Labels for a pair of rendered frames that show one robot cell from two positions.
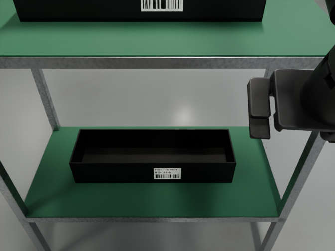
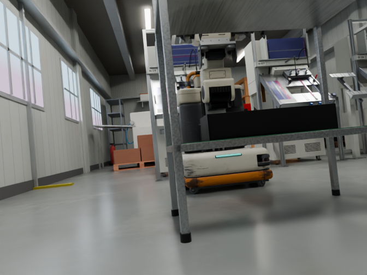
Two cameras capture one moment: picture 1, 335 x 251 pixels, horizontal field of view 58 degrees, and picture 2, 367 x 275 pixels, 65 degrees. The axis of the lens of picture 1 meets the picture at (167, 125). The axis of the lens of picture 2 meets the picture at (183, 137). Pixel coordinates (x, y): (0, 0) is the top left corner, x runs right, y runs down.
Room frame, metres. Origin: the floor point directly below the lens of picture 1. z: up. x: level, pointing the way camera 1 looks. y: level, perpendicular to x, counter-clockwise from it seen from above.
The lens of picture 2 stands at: (2.02, -0.48, 0.34)
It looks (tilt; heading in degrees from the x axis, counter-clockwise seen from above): 2 degrees up; 173
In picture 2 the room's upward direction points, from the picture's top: 6 degrees counter-clockwise
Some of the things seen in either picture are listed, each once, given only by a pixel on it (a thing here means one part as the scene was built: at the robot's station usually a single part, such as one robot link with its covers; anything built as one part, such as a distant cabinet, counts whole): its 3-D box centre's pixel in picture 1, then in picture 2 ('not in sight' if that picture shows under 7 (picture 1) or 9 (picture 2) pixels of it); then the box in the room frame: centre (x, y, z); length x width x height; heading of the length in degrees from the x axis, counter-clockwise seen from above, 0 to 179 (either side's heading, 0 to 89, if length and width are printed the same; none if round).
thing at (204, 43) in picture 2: not in sight; (216, 52); (-0.01, 0.06, 0.99); 0.28 x 0.16 x 0.22; 90
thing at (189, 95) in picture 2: not in sight; (211, 114); (-0.39, 0.06, 0.59); 0.55 x 0.34 x 0.83; 90
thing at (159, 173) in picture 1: (153, 155); (266, 123); (0.76, 0.05, 0.41); 0.57 x 0.17 x 0.11; 90
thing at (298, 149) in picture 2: not in sight; (286, 138); (-1.82, 1.40, 0.31); 0.70 x 0.65 x 0.62; 90
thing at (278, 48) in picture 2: not in sight; (284, 49); (-1.70, 1.46, 1.52); 0.51 x 0.13 x 0.27; 90
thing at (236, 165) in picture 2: not in sight; (218, 165); (-0.30, 0.06, 0.16); 0.67 x 0.64 x 0.25; 0
